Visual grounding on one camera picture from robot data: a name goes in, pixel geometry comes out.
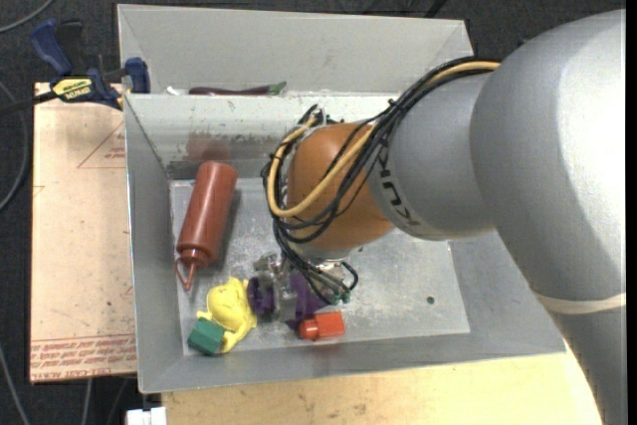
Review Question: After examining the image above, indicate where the red-orange block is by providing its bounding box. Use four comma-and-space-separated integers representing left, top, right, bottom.
298, 311, 347, 342

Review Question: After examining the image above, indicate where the red-brown squeeze bottle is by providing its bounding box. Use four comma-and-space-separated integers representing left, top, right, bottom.
173, 159, 240, 293

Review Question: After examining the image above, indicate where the grey metal bin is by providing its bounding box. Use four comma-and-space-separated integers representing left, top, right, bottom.
116, 3, 568, 395

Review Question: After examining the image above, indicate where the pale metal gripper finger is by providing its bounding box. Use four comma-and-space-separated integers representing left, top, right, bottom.
253, 251, 284, 289
278, 284, 300, 322

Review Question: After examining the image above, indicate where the green block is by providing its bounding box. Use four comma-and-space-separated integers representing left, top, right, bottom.
186, 317, 227, 357

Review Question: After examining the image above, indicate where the purple toy eggplant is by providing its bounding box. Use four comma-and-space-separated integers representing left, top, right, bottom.
187, 81, 289, 98

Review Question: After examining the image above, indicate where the purple toy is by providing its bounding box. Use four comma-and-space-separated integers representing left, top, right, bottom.
246, 272, 329, 330

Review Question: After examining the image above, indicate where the brown cardboard board, red print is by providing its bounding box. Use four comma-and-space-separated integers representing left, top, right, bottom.
29, 82, 138, 384

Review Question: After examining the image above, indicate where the yellow toy duck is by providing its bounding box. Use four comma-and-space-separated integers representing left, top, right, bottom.
195, 277, 259, 355

